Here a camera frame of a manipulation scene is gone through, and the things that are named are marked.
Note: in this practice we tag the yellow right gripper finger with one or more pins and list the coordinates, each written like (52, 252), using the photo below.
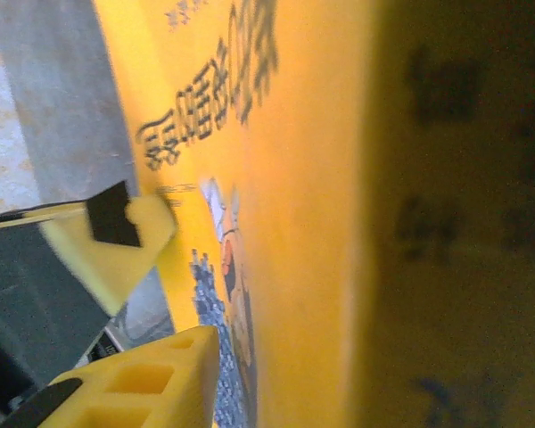
(187, 370)

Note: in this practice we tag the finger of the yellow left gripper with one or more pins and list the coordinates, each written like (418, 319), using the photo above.
(129, 267)
(27, 218)

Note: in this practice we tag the yellow paperback book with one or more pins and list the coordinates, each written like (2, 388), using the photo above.
(316, 178)

